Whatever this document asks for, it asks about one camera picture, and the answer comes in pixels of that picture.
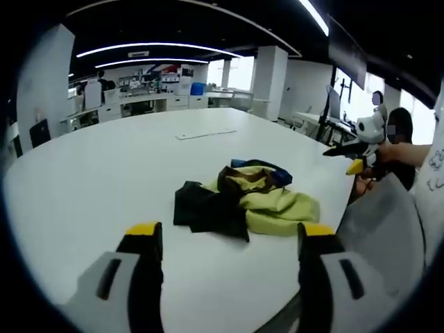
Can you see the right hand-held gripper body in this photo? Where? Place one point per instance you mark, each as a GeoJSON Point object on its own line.
{"type": "Point", "coordinates": [373, 128]}

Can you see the long ceiling light strip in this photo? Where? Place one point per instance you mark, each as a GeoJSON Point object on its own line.
{"type": "Point", "coordinates": [156, 47]}
{"type": "Point", "coordinates": [149, 61]}
{"type": "Point", "coordinates": [317, 14]}

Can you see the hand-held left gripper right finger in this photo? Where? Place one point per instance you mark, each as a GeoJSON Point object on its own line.
{"type": "Point", "coordinates": [322, 277]}

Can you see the black hanging screen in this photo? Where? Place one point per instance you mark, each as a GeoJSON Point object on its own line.
{"type": "Point", "coordinates": [347, 52]}

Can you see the white template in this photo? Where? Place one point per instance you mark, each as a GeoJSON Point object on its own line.
{"type": "Point", "coordinates": [204, 134]}

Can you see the yellow-green and black garment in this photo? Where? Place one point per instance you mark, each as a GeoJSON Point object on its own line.
{"type": "Point", "coordinates": [274, 208]}

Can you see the blue bin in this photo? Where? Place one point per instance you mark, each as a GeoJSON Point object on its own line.
{"type": "Point", "coordinates": [197, 89]}

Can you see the black office chair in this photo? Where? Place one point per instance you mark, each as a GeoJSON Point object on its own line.
{"type": "Point", "coordinates": [40, 132]}

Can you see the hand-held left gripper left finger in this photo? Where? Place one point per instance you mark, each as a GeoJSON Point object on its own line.
{"type": "Point", "coordinates": [142, 277]}

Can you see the computer monitor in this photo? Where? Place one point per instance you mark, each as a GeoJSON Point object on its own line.
{"type": "Point", "coordinates": [333, 104]}

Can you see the white desk row with cabinets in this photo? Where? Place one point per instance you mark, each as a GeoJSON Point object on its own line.
{"type": "Point", "coordinates": [138, 104]}

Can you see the person's grey trouser leg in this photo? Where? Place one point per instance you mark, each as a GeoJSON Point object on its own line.
{"type": "Point", "coordinates": [381, 215]}

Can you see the person's white printed shirt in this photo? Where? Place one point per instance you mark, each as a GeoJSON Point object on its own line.
{"type": "Point", "coordinates": [431, 194]}

